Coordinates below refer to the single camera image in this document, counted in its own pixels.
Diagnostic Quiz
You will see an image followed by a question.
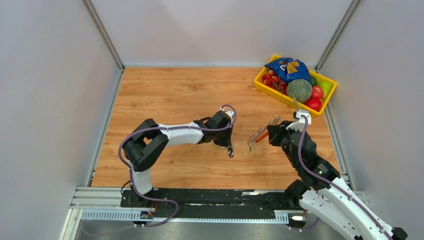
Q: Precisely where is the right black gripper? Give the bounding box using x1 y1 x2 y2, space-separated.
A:
266 120 300 169

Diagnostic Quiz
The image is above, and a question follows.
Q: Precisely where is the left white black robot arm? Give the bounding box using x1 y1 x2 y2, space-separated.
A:
118 106 237 208

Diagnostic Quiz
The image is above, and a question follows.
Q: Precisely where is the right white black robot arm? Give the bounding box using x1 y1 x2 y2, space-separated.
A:
266 120 408 240

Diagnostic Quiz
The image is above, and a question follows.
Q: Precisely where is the yellow plastic bin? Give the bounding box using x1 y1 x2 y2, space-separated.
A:
254 55 337 117

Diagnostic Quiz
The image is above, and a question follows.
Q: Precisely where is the red apple lower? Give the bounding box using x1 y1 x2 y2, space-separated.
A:
304 98 323 112

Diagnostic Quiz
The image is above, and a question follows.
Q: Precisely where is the red apple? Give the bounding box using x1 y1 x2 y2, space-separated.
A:
310 85 324 100
304 98 323 112

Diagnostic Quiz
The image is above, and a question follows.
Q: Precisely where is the green round melon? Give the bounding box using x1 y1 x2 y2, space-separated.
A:
286 79 313 104

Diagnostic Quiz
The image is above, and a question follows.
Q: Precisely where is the red apple upper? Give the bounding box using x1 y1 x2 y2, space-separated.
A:
310 85 324 100

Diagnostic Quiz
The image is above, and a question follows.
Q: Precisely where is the dark green fruit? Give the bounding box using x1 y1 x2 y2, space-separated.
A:
310 75 318 86

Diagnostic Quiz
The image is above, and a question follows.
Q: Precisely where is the red cherry tomatoes bunch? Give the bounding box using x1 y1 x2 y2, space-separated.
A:
261 69 287 95

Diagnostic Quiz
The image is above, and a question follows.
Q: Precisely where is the light green apple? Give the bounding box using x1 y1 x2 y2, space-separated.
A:
317 81 333 98

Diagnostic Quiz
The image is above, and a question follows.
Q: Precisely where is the blue chips bag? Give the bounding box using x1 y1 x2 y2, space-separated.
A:
268 57 311 84

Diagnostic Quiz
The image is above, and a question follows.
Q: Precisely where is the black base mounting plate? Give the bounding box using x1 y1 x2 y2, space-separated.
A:
120 188 303 220

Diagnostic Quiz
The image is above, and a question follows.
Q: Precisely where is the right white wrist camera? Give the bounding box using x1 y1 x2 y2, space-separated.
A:
285 109 312 132

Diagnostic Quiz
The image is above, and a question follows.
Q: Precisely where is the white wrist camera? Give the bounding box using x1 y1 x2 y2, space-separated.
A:
220 105 237 123
285 109 312 132

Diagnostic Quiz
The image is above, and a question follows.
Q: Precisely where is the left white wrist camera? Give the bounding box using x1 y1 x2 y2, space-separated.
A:
220 105 237 123

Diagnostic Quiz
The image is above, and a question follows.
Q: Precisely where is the aluminium frame rail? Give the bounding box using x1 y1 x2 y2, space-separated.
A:
60 187 346 240

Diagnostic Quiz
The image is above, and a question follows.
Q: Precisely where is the white slotted cable duct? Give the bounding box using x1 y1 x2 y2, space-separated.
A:
80 209 289 224

